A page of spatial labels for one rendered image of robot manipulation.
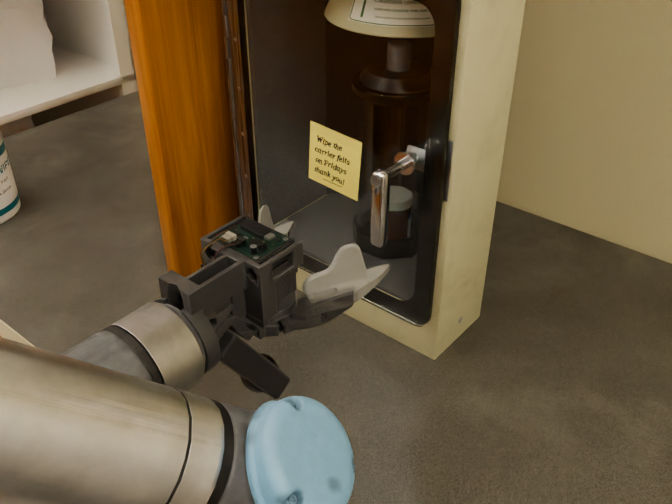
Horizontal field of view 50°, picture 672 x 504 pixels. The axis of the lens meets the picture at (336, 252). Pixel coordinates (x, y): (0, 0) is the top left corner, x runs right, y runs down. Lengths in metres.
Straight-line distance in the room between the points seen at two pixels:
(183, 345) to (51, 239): 0.67
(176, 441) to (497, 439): 0.50
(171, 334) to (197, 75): 0.47
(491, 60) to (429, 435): 0.40
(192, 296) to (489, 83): 0.38
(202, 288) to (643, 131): 0.75
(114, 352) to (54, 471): 0.18
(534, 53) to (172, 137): 0.56
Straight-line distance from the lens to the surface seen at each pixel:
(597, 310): 1.03
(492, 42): 0.74
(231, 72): 0.91
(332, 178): 0.84
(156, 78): 0.91
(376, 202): 0.74
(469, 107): 0.74
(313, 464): 0.42
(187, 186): 0.99
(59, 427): 0.36
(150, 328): 0.55
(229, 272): 0.57
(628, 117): 1.13
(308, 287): 0.63
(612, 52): 1.11
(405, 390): 0.86
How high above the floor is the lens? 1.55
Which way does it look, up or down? 34 degrees down
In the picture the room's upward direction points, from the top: straight up
